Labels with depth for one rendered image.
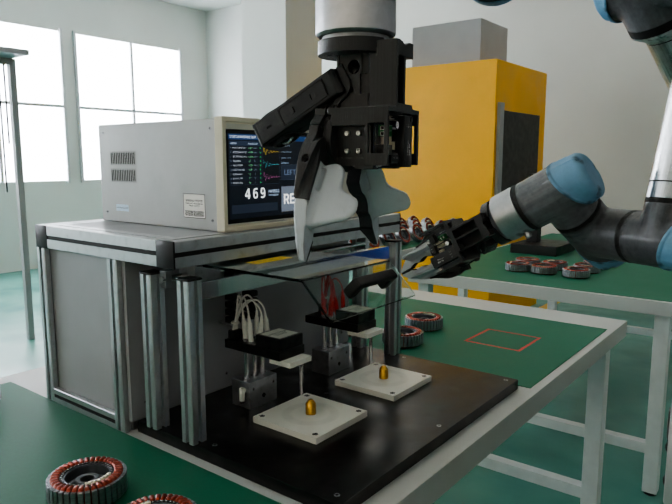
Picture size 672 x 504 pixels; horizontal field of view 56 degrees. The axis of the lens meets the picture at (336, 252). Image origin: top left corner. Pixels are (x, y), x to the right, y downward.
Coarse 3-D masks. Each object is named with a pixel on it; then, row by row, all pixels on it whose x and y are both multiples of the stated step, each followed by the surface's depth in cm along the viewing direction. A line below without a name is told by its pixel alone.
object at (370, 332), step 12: (372, 312) 137; (324, 324) 139; (336, 324) 137; (348, 324) 135; (360, 324) 134; (372, 324) 138; (324, 336) 140; (336, 336) 144; (360, 336) 134; (372, 336) 134; (324, 348) 141
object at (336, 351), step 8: (336, 344) 144; (344, 344) 145; (312, 352) 142; (320, 352) 140; (328, 352) 139; (336, 352) 141; (344, 352) 143; (312, 360) 142; (320, 360) 140; (328, 360) 139; (336, 360) 141; (344, 360) 144; (312, 368) 142; (320, 368) 141; (328, 368) 139; (336, 368) 141; (344, 368) 144
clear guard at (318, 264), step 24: (216, 264) 109; (240, 264) 109; (264, 264) 109; (288, 264) 109; (312, 264) 109; (336, 264) 109; (360, 264) 109; (384, 264) 112; (312, 288) 95; (336, 288) 99; (408, 288) 111; (336, 312) 95; (360, 312) 98
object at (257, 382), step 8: (240, 376) 123; (256, 376) 123; (264, 376) 123; (272, 376) 125; (232, 384) 123; (240, 384) 121; (248, 384) 120; (256, 384) 121; (264, 384) 123; (272, 384) 125; (232, 392) 123; (248, 392) 120; (256, 392) 121; (264, 392) 123; (272, 392) 125; (232, 400) 123; (248, 400) 120; (256, 400) 122; (264, 400) 123; (248, 408) 121
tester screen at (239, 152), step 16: (240, 144) 114; (256, 144) 117; (240, 160) 114; (256, 160) 117; (272, 160) 120; (288, 160) 124; (240, 176) 114; (256, 176) 117; (272, 176) 121; (240, 192) 115; (272, 192) 121
